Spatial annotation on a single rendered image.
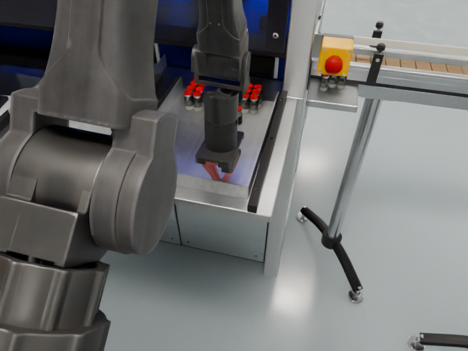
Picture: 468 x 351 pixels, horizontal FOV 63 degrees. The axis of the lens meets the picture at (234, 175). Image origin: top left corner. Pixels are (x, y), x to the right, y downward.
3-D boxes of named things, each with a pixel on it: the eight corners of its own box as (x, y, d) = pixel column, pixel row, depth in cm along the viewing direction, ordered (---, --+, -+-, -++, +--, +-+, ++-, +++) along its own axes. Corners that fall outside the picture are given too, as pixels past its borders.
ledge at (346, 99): (310, 78, 109) (311, 72, 107) (356, 84, 106) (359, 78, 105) (305, 106, 99) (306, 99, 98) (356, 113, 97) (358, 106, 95)
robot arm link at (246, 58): (190, 47, 57) (246, 56, 55) (212, 24, 65) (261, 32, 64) (190, 118, 64) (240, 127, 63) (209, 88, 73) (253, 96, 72)
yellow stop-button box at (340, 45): (318, 59, 96) (323, 32, 91) (347, 63, 95) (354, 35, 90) (315, 74, 91) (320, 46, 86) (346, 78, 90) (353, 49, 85)
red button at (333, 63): (324, 67, 91) (326, 51, 88) (341, 69, 90) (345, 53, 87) (322, 75, 88) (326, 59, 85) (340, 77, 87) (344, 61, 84)
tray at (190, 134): (181, 88, 101) (180, 76, 99) (278, 102, 97) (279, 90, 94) (124, 175, 78) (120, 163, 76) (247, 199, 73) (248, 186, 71)
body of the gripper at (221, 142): (244, 140, 72) (246, 105, 68) (230, 171, 65) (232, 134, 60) (211, 134, 74) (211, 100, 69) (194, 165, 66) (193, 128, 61)
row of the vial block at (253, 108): (189, 99, 97) (188, 83, 94) (258, 110, 94) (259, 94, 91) (186, 104, 96) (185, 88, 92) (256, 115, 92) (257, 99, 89)
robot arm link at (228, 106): (198, 89, 59) (234, 94, 58) (211, 72, 64) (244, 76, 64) (200, 127, 63) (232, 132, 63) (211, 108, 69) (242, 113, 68)
